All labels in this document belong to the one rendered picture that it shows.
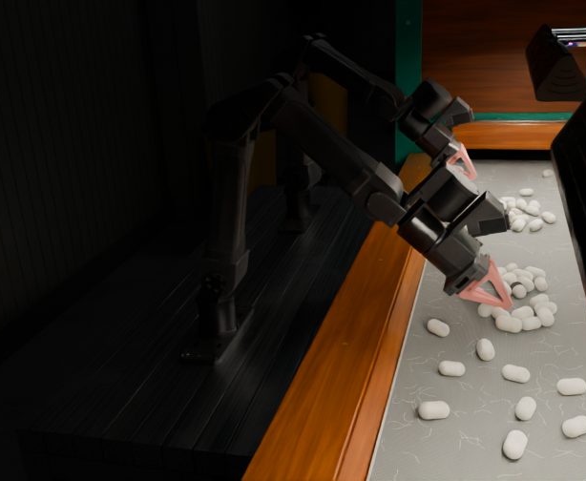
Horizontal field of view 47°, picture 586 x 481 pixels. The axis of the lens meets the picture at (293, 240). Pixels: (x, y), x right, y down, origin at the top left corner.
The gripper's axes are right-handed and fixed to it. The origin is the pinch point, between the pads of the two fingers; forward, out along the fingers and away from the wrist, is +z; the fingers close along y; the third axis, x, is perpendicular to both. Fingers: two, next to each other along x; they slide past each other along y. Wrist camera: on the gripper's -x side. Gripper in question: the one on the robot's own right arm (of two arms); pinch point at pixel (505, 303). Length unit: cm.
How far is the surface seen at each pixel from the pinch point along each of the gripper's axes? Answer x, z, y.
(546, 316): -3.5, 4.5, -2.5
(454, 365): 4.4, -4.3, -18.5
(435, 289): 9.1, -6.8, 7.8
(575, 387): -4.9, 6.7, -20.1
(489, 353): 1.8, -1.0, -14.1
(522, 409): -1.0, 1.9, -26.4
